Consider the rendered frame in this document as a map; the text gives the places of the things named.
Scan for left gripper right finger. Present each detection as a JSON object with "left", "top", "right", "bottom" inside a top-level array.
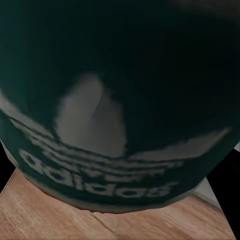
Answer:
[{"left": 206, "top": 149, "right": 240, "bottom": 240}]

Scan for gym shoe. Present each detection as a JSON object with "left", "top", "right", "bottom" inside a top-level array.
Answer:
[{"left": 0, "top": 0, "right": 240, "bottom": 214}]

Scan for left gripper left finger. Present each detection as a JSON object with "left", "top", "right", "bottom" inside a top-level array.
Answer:
[{"left": 0, "top": 141, "right": 17, "bottom": 193}]

